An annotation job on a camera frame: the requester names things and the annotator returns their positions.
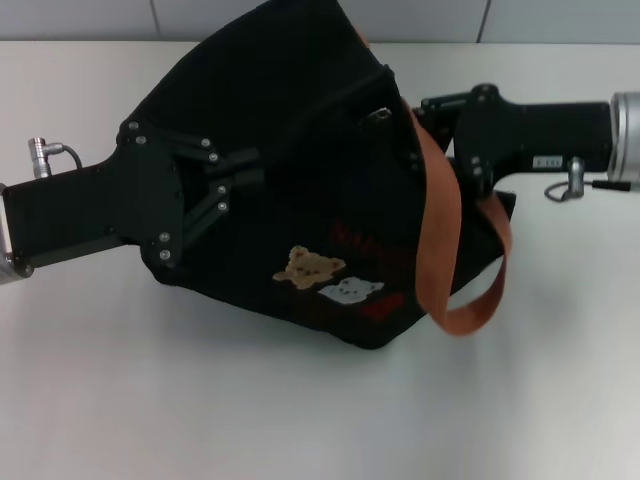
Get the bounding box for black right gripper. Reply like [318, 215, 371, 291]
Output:
[413, 83, 614, 199]

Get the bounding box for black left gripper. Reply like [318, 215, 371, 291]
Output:
[2, 119, 265, 274]

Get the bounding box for black food bag orange straps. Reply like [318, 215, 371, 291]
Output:
[115, 0, 519, 351]

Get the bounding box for silver left gripper cable plug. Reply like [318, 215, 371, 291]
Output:
[27, 137, 85, 176]

